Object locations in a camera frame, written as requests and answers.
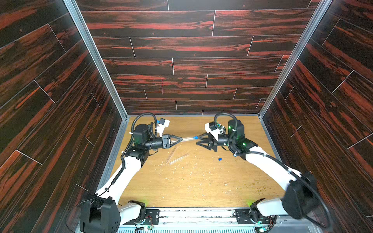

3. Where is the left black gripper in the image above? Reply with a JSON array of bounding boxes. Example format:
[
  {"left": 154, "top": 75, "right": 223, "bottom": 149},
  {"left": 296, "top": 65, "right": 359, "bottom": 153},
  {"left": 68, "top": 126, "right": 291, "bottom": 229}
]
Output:
[{"left": 143, "top": 136, "right": 181, "bottom": 152}]

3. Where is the clear glass test tube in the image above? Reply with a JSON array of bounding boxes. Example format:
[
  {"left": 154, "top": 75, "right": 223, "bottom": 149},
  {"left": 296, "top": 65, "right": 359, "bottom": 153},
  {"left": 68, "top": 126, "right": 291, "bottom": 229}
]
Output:
[{"left": 182, "top": 136, "right": 194, "bottom": 142}]

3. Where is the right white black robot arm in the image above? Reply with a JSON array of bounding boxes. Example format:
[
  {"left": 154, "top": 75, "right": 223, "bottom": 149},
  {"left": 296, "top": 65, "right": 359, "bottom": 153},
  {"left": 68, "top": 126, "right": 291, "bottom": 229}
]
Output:
[{"left": 197, "top": 119, "right": 321, "bottom": 224}]

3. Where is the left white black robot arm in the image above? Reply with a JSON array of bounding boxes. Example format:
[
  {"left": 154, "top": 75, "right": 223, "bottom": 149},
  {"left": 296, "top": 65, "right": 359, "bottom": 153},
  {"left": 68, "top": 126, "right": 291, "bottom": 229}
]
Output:
[{"left": 80, "top": 118, "right": 183, "bottom": 233}]

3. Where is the clear test tube middle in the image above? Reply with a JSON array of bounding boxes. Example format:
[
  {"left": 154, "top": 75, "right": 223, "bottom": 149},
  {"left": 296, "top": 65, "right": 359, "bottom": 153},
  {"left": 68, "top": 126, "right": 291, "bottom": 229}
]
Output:
[{"left": 166, "top": 146, "right": 178, "bottom": 164}]

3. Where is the clear test tube lower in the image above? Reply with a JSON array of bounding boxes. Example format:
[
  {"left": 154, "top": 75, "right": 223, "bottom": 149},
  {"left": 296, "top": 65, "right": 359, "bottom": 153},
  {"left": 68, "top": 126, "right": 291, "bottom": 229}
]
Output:
[{"left": 169, "top": 153, "right": 189, "bottom": 165}]

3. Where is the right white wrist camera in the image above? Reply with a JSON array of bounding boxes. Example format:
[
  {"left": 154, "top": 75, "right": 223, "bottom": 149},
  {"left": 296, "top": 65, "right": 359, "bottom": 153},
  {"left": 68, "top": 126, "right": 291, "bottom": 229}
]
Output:
[{"left": 205, "top": 122, "right": 220, "bottom": 140}]

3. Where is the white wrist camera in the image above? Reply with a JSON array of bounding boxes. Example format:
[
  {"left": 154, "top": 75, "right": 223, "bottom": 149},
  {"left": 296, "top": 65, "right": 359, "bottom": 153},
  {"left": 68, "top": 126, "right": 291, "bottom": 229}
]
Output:
[
  {"left": 157, "top": 118, "right": 170, "bottom": 136},
  {"left": 205, "top": 122, "right": 220, "bottom": 140}
]

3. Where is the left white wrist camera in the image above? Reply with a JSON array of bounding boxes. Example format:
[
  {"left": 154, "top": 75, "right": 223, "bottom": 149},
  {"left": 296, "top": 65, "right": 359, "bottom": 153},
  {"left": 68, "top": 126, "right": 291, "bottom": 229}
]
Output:
[{"left": 157, "top": 118, "right": 170, "bottom": 136}]

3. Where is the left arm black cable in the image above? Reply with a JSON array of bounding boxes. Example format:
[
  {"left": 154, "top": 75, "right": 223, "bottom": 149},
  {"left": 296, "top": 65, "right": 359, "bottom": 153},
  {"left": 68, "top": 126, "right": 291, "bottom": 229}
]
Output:
[{"left": 65, "top": 113, "right": 158, "bottom": 231}]

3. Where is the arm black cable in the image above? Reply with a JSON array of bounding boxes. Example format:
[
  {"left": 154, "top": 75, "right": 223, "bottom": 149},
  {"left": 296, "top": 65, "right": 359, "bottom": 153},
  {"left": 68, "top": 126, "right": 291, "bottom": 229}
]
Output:
[
  {"left": 65, "top": 113, "right": 158, "bottom": 231},
  {"left": 214, "top": 113, "right": 333, "bottom": 231}
]

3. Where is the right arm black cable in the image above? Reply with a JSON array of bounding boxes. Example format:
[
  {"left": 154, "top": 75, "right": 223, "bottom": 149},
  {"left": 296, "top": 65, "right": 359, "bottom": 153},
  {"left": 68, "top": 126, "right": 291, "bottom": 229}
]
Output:
[{"left": 214, "top": 113, "right": 333, "bottom": 231}]

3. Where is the aluminium front rail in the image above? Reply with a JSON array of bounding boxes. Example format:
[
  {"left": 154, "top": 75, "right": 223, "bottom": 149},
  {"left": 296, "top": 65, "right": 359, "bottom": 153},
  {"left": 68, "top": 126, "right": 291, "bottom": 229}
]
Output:
[{"left": 116, "top": 207, "right": 321, "bottom": 233}]

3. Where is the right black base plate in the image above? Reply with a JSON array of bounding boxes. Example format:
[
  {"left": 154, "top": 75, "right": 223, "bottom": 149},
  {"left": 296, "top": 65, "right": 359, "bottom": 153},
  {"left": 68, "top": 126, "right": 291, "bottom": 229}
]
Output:
[{"left": 233, "top": 208, "right": 262, "bottom": 224}]

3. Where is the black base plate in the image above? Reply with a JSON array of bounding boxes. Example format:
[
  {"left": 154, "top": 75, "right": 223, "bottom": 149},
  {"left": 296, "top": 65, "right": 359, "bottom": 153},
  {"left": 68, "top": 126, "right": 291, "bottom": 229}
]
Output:
[
  {"left": 125, "top": 208, "right": 160, "bottom": 225},
  {"left": 233, "top": 208, "right": 262, "bottom": 224}
]

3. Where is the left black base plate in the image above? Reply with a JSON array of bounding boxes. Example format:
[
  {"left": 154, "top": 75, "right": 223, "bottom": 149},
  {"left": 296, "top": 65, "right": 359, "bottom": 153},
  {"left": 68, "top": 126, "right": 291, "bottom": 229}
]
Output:
[{"left": 125, "top": 208, "right": 160, "bottom": 225}]

